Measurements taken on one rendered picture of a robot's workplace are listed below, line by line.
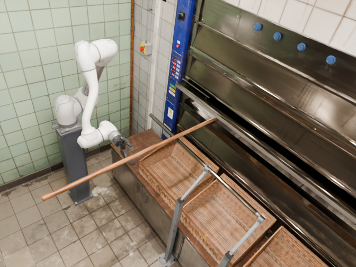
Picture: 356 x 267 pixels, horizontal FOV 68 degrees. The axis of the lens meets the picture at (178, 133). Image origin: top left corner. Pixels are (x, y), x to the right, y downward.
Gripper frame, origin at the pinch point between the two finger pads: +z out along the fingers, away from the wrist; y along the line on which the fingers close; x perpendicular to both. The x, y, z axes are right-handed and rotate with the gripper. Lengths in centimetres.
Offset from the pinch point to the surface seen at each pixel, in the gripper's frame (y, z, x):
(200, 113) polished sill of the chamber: 1, -13, -78
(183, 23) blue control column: -66, -47, -74
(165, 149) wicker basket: 46, -29, -56
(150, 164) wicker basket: 59, -29, -40
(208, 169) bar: 2, 37, -39
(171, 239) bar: 76, 37, -16
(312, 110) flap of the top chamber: -56, 69, -74
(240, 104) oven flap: -32, 23, -76
